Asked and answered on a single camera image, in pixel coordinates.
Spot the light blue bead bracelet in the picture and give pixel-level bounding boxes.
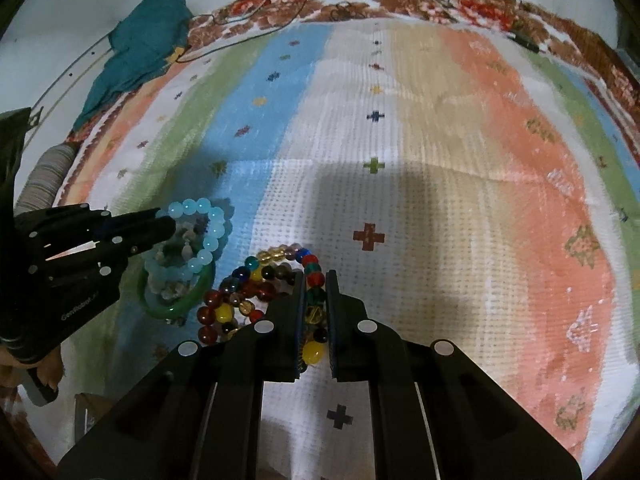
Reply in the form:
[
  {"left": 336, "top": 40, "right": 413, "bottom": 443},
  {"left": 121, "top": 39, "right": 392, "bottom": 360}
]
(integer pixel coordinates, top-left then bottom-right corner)
[{"left": 144, "top": 197, "right": 229, "bottom": 283}]

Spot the pastel stone bead bracelet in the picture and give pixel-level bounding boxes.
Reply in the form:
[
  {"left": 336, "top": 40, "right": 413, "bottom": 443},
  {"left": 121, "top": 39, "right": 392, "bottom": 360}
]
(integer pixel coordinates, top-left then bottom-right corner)
[{"left": 150, "top": 224, "right": 208, "bottom": 306}]

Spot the green jade bangle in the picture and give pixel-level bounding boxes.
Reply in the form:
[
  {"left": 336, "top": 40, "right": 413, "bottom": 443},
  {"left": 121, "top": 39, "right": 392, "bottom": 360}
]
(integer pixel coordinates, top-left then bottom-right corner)
[{"left": 136, "top": 262, "right": 216, "bottom": 321}]

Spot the dark red bead bracelet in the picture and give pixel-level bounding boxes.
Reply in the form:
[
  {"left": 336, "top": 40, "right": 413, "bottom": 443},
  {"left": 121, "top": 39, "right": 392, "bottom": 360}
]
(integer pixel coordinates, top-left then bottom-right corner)
[{"left": 195, "top": 278, "right": 281, "bottom": 347}]

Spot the multicolour glass bead bracelet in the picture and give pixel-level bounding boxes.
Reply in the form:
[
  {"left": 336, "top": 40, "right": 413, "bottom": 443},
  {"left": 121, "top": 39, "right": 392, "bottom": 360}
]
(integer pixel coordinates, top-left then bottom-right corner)
[{"left": 217, "top": 242, "right": 331, "bottom": 366}]

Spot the person's left hand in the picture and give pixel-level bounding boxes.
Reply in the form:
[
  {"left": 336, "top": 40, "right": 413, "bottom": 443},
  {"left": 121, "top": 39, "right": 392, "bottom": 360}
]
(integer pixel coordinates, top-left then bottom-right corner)
[{"left": 0, "top": 346, "right": 64, "bottom": 406}]

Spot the grey striped bolster pillow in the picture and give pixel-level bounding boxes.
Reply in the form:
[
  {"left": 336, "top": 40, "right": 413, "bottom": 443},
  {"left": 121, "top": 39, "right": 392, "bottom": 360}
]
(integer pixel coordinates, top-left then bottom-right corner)
[{"left": 14, "top": 142, "right": 79, "bottom": 216}]

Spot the teal cloth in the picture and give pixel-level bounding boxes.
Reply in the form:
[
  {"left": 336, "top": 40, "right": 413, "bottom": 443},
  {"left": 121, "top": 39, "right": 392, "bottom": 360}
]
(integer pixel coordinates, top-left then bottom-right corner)
[{"left": 73, "top": 0, "right": 193, "bottom": 131}]

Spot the striped colourful bed mat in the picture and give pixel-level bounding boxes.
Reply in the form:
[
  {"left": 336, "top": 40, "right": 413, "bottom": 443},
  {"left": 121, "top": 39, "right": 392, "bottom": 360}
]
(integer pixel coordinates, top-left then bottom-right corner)
[{"left": 46, "top": 19, "right": 639, "bottom": 476}]

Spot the floral brown bedsheet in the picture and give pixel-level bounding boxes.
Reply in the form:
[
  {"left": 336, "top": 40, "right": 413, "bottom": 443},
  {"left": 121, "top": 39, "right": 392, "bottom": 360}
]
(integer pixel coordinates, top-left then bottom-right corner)
[{"left": 64, "top": 0, "right": 640, "bottom": 162}]

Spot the small black charger device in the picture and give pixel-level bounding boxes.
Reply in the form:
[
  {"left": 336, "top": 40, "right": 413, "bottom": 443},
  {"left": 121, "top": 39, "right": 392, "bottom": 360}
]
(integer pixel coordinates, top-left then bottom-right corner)
[{"left": 508, "top": 30, "right": 540, "bottom": 53}]

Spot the black charging cable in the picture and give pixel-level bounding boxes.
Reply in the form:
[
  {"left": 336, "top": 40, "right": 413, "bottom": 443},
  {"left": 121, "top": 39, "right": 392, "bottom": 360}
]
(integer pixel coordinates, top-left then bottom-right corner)
[{"left": 174, "top": 0, "right": 317, "bottom": 64}]

